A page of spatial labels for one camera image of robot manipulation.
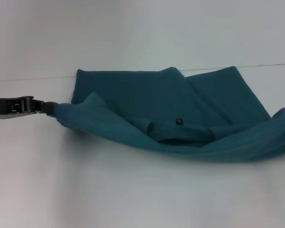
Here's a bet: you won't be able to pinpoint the teal t-shirt with FREE print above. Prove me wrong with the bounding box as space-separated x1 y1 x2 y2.
52 66 285 163

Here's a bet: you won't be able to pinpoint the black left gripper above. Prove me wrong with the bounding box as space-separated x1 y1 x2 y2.
0 95 55 120

